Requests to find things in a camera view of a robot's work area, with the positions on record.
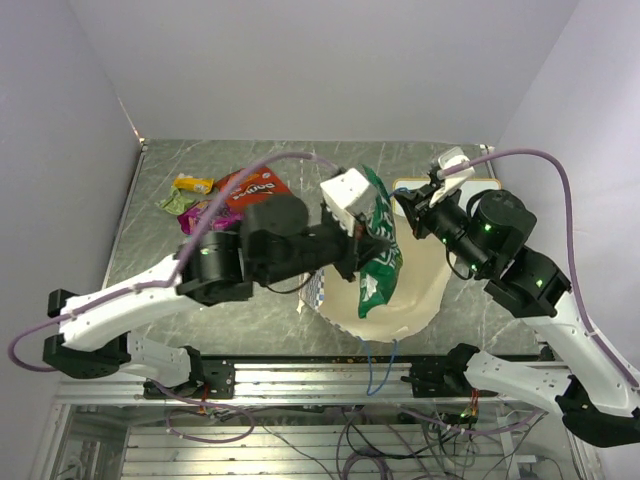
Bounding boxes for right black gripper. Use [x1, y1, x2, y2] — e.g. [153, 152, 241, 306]
[396, 180, 491, 275]

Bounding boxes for dark green snack bag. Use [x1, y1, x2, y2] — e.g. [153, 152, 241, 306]
[358, 165, 403, 319]

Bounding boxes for checkered paper bag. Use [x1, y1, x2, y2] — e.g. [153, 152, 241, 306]
[298, 201, 451, 367]

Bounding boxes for red snack packet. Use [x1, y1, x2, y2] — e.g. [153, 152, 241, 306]
[225, 167, 292, 214]

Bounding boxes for magenta snack packet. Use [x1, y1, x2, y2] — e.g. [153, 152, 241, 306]
[177, 198, 245, 236]

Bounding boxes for yellow snack bar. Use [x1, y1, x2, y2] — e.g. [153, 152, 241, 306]
[173, 173, 215, 195]

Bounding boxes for green snack packet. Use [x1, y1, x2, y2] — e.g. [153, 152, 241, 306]
[157, 190, 195, 216]

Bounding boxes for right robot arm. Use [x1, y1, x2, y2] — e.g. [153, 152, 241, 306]
[395, 184, 639, 448]

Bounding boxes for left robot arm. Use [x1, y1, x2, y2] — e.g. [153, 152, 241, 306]
[43, 195, 391, 397]

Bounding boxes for white whiteboard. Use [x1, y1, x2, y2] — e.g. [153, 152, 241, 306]
[393, 177, 502, 209]

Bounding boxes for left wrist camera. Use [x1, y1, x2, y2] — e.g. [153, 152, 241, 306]
[320, 168, 377, 237]

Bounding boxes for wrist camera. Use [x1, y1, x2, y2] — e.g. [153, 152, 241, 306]
[320, 168, 377, 237]
[429, 147, 475, 207]

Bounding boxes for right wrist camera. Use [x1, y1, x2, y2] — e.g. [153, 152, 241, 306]
[429, 147, 475, 207]

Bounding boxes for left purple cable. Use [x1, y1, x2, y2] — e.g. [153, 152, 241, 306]
[6, 151, 341, 374]

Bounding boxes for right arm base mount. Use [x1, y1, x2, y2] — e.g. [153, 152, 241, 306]
[400, 362, 472, 398]

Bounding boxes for loose wires under table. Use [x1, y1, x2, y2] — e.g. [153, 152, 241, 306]
[164, 382, 551, 480]

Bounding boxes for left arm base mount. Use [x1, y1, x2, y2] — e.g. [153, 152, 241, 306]
[143, 349, 236, 400]

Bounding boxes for aluminium rail frame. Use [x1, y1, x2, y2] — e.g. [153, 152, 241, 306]
[29, 139, 601, 480]

